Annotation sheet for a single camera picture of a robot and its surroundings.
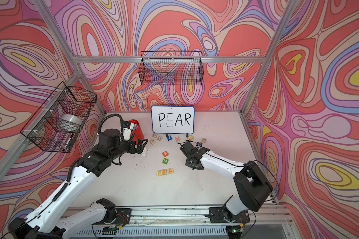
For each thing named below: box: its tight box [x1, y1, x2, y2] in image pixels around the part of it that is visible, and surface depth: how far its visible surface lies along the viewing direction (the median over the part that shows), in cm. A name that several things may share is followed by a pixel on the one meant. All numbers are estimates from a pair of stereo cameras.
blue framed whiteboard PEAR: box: [150, 105, 195, 138], surface depth 103 cm
